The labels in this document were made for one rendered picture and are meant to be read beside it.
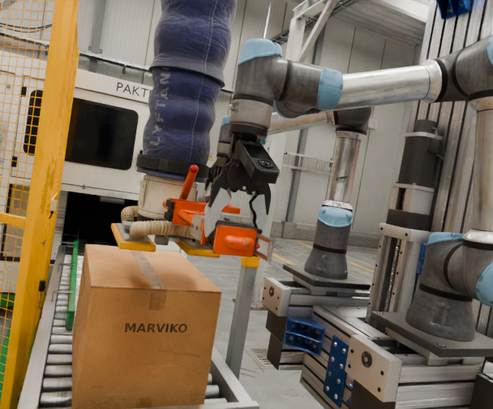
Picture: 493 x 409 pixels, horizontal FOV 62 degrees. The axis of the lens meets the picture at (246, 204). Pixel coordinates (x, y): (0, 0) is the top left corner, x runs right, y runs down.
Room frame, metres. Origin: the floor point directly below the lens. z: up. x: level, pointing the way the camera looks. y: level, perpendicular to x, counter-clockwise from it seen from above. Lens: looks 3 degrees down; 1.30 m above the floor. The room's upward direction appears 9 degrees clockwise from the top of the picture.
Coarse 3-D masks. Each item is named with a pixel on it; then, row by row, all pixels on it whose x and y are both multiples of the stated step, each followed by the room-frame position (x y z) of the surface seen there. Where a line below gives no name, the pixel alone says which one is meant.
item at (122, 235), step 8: (112, 224) 1.37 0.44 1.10; (120, 224) 1.36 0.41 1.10; (120, 232) 1.23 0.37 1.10; (128, 232) 1.23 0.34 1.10; (120, 240) 1.11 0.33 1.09; (128, 240) 1.12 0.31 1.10; (136, 240) 1.12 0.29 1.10; (144, 240) 1.14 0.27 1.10; (120, 248) 1.09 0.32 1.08; (128, 248) 1.09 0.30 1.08; (136, 248) 1.10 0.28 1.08; (144, 248) 1.11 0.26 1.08; (152, 248) 1.12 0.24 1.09
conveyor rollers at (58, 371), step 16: (80, 256) 3.10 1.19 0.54; (64, 272) 2.65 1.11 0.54; (80, 272) 2.69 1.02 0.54; (64, 288) 2.32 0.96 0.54; (64, 304) 2.07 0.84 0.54; (64, 320) 1.84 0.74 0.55; (64, 336) 1.68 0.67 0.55; (64, 352) 1.58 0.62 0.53; (48, 368) 1.41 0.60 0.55; (64, 368) 1.42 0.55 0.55; (48, 384) 1.32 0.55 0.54; (64, 384) 1.34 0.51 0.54; (208, 384) 1.53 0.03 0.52; (48, 400) 1.24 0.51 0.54; (64, 400) 1.25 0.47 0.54; (208, 400) 1.37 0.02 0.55; (224, 400) 1.38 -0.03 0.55
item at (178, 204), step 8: (168, 200) 1.05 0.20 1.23; (176, 200) 1.09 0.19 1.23; (184, 200) 1.10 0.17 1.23; (168, 208) 1.08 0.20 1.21; (176, 208) 1.01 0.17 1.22; (184, 208) 1.02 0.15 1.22; (192, 208) 1.03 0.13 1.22; (200, 208) 1.04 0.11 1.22; (168, 216) 1.03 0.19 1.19; (176, 216) 1.01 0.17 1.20; (176, 224) 1.01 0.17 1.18; (184, 224) 1.02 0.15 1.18
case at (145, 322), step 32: (96, 256) 1.49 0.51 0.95; (128, 256) 1.57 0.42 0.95; (160, 256) 1.67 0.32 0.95; (96, 288) 1.15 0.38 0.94; (128, 288) 1.18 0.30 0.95; (160, 288) 1.22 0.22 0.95; (192, 288) 1.28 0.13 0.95; (96, 320) 1.15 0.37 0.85; (128, 320) 1.19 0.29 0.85; (160, 320) 1.22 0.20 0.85; (192, 320) 1.26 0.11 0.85; (96, 352) 1.16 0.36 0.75; (128, 352) 1.19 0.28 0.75; (160, 352) 1.23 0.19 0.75; (192, 352) 1.27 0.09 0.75; (96, 384) 1.16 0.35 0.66; (128, 384) 1.20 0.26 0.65; (160, 384) 1.24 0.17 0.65; (192, 384) 1.28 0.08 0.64
